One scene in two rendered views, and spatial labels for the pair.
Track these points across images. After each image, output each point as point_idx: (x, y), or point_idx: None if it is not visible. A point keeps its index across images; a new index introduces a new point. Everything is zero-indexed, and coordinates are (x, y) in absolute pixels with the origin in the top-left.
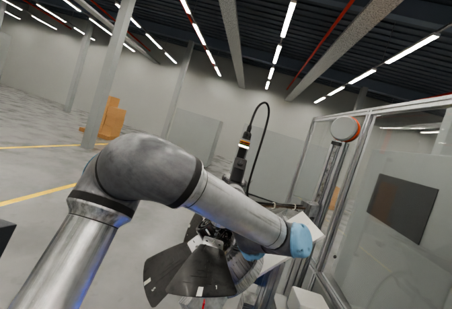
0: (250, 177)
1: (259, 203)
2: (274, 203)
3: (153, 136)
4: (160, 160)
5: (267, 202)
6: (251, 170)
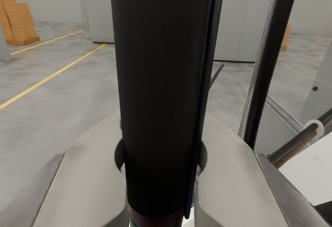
0: (265, 86)
1: (286, 153)
2: (317, 124)
3: None
4: None
5: (303, 135)
6: (272, 41)
